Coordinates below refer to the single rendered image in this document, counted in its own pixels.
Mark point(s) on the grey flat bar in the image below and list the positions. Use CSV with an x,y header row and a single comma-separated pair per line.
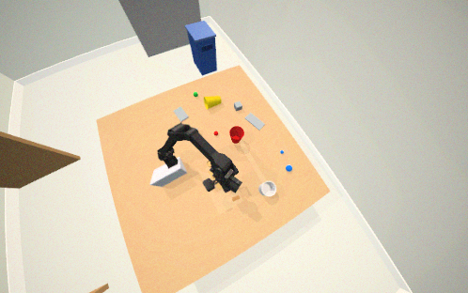
x,y
254,121

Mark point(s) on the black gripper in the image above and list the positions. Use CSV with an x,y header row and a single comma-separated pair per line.
x,y
209,184

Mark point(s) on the white paper cup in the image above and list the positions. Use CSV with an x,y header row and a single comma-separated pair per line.
x,y
267,188

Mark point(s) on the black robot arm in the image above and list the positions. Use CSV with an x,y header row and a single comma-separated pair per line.
x,y
221,165

